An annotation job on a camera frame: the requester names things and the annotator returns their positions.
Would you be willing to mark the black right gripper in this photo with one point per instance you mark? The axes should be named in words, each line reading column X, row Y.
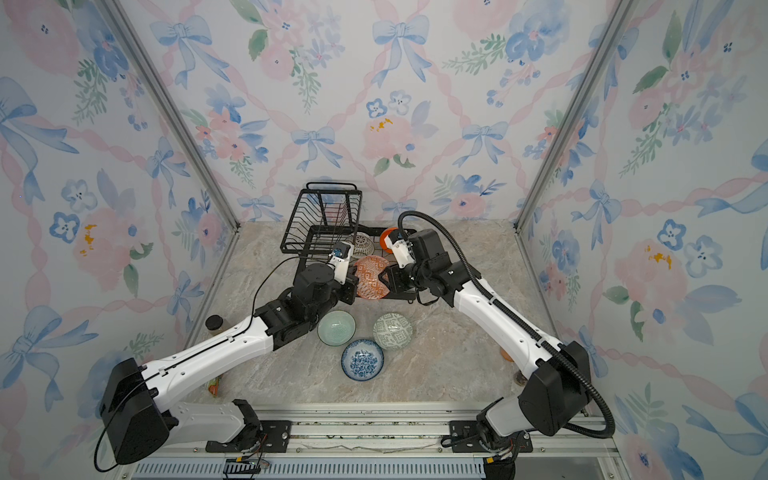
column 394, row 277

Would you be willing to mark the green packet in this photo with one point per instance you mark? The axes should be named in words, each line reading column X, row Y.
column 213, row 386

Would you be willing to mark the white brown patterned bowl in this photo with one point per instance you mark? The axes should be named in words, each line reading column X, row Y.
column 362, row 245

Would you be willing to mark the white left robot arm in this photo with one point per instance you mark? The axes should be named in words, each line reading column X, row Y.
column 141, row 406

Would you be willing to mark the black wire dish rack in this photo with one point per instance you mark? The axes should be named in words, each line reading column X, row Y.
column 324, row 213

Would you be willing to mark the aluminium right corner post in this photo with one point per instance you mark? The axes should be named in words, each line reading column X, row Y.
column 607, row 41

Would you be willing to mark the aluminium left corner post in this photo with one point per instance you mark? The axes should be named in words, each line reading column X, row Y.
column 118, row 21

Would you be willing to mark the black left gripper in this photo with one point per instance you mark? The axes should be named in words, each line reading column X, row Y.
column 350, row 287

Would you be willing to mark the dark spice jar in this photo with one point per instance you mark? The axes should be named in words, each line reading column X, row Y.
column 520, row 379

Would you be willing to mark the blue patterned ceramic bowl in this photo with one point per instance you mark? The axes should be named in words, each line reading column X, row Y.
column 362, row 360

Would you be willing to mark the aluminium corner post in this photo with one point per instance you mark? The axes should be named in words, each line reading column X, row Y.
column 118, row 21
column 607, row 41

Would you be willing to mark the red patterned ceramic bowl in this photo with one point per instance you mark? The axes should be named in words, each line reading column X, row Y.
column 368, row 269

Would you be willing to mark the pale green ceramic bowl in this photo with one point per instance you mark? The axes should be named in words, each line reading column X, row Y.
column 336, row 328

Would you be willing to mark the orange plastic bowl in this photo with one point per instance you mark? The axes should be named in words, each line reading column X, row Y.
column 387, row 232

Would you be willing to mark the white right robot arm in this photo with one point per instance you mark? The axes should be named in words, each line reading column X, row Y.
column 553, row 395

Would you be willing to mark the black lid jar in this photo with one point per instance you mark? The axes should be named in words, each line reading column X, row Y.
column 215, row 324

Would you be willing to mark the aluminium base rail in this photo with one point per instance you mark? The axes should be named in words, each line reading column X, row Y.
column 368, row 440

